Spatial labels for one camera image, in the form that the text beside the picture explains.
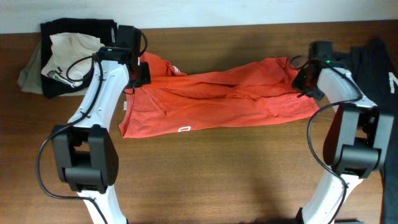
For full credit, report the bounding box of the black folded garment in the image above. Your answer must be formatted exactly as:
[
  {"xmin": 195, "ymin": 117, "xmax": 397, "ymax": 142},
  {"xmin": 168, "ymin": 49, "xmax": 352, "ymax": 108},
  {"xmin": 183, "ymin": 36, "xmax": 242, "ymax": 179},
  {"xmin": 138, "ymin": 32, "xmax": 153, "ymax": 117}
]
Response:
[{"xmin": 40, "ymin": 18, "xmax": 118, "ymax": 98}]

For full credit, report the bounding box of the black t-shirt at right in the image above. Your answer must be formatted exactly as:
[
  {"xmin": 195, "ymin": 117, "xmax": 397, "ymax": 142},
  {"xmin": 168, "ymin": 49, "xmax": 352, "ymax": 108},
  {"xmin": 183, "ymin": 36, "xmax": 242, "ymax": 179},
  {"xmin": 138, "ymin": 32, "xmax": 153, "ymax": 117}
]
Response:
[{"xmin": 333, "ymin": 37, "xmax": 397, "ymax": 223}]

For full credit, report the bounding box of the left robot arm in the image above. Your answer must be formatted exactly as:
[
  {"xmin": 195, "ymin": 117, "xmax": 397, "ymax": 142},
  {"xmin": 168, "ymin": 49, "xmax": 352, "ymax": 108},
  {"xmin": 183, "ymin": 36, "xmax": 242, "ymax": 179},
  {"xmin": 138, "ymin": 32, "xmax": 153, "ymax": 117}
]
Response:
[{"xmin": 44, "ymin": 26, "xmax": 151, "ymax": 223}]

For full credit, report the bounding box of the grey folded garment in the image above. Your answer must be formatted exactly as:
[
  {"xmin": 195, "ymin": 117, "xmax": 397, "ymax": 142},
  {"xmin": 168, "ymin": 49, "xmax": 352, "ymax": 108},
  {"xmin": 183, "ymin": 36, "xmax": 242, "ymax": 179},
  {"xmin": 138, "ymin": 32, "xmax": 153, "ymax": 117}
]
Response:
[{"xmin": 17, "ymin": 42, "xmax": 91, "ymax": 97}]

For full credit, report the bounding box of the orange soccer t-shirt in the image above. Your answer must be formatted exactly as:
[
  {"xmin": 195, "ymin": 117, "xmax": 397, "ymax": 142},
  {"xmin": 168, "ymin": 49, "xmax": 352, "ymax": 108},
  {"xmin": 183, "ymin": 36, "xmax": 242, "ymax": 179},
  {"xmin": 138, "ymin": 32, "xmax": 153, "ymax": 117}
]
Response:
[{"xmin": 119, "ymin": 53, "xmax": 318, "ymax": 138}]

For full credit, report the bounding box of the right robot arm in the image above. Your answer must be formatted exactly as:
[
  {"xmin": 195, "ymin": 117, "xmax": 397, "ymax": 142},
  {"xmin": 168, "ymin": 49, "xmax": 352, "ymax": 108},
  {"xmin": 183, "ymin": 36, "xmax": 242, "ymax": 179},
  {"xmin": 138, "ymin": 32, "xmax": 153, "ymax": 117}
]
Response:
[{"xmin": 292, "ymin": 37, "xmax": 397, "ymax": 223}]

